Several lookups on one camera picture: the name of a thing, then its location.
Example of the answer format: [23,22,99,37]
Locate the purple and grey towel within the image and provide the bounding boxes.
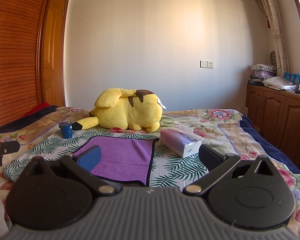
[74,136,158,186]

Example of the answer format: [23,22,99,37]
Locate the wooden room door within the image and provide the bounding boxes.
[42,0,69,106]

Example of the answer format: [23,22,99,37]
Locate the floral bed blanket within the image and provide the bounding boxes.
[0,107,300,237]

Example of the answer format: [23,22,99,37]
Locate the blue cylindrical cup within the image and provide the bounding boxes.
[59,121,72,139]

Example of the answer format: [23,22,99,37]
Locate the purple tissue pack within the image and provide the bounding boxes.
[160,125,203,158]

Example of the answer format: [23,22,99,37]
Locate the palm leaf print cloth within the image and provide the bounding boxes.
[4,131,208,189]

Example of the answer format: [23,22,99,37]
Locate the red and navy blanket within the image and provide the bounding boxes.
[0,102,58,133]

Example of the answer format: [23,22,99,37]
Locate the dark blue bed sheet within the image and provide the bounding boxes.
[240,115,300,174]

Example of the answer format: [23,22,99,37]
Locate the yellow Pikachu plush toy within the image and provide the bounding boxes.
[72,88,166,133]

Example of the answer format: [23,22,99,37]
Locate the wooden cabinet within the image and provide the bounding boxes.
[245,85,300,169]

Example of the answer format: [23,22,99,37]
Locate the stack of folded linens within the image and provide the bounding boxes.
[248,64,277,86]

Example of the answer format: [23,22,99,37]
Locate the white folded cloth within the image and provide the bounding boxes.
[262,76,297,91]

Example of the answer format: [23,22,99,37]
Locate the blue bottles on cabinet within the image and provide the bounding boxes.
[283,73,300,94]

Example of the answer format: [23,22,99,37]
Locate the wooden slatted wardrobe door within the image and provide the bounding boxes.
[0,0,50,126]

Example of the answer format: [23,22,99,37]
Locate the patterned beige curtain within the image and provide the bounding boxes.
[261,0,289,77]

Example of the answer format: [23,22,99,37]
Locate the white wall switch socket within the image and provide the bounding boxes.
[200,60,214,69]

